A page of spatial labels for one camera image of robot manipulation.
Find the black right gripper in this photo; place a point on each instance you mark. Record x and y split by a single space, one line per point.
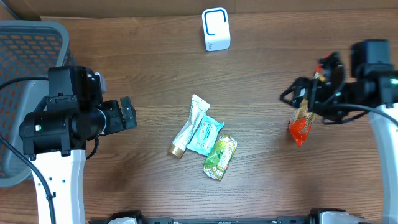
302 94

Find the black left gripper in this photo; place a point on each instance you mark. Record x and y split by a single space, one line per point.
126 112

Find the orange spaghetti packet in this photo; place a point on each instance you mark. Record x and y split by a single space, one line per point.
301 122

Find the white tube gold cap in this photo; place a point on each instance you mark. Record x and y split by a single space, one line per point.
198 109

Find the teal snack packet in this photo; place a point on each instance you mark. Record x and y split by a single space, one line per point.
205 136

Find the green tea packet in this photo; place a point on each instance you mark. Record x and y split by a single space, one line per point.
220 156

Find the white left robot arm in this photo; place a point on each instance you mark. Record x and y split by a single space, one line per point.
55 136

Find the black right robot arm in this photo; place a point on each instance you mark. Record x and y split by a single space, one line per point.
373 93

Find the white barcode scanner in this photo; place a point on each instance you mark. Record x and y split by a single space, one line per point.
216 29

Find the grey plastic mesh basket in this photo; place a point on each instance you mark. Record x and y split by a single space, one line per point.
28 50

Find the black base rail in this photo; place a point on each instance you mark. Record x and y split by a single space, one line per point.
316 216

